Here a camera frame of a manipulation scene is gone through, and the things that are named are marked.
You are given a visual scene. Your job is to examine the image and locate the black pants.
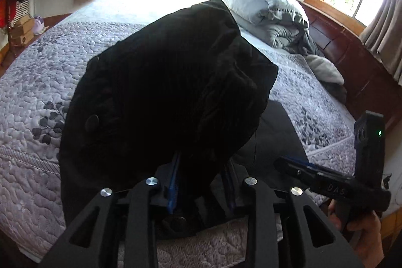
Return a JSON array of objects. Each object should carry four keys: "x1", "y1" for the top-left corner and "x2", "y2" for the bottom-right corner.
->
[{"x1": 59, "y1": 0, "x2": 306, "y2": 238}]

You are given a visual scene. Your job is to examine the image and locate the right hand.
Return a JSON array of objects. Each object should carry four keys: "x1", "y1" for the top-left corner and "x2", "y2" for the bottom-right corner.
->
[{"x1": 347, "y1": 211, "x2": 384, "y2": 267}]

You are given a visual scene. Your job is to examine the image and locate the dark grey garment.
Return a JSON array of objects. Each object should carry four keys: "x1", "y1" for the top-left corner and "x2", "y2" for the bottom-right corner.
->
[{"x1": 320, "y1": 81, "x2": 347, "y2": 105}]

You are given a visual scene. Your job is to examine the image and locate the wooden headboard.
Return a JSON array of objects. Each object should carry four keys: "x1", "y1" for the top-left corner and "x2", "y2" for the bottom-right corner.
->
[{"x1": 301, "y1": 2, "x2": 401, "y2": 132}]

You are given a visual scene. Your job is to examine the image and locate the white pillow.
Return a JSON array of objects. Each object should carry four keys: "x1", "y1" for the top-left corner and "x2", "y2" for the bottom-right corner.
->
[{"x1": 305, "y1": 55, "x2": 345, "y2": 86}]

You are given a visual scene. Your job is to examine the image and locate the grey quilted bedspread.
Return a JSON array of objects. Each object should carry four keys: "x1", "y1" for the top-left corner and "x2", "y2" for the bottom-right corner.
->
[{"x1": 1, "y1": 0, "x2": 356, "y2": 262}]

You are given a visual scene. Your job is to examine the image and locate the beige curtain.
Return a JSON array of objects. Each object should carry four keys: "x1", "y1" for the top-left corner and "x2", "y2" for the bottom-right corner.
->
[{"x1": 359, "y1": 0, "x2": 402, "y2": 85}]

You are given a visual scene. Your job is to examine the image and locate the cardboard boxes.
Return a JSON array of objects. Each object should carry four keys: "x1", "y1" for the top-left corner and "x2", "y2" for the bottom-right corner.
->
[{"x1": 10, "y1": 15, "x2": 34, "y2": 46}]

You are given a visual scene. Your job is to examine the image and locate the red bag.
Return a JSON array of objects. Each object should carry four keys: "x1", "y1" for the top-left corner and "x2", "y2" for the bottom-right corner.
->
[{"x1": 0, "y1": 0, "x2": 16, "y2": 28}]

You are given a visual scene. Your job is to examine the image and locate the white wire basket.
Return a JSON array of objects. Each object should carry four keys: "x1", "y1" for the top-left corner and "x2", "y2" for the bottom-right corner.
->
[{"x1": 14, "y1": 0, "x2": 31, "y2": 22}]

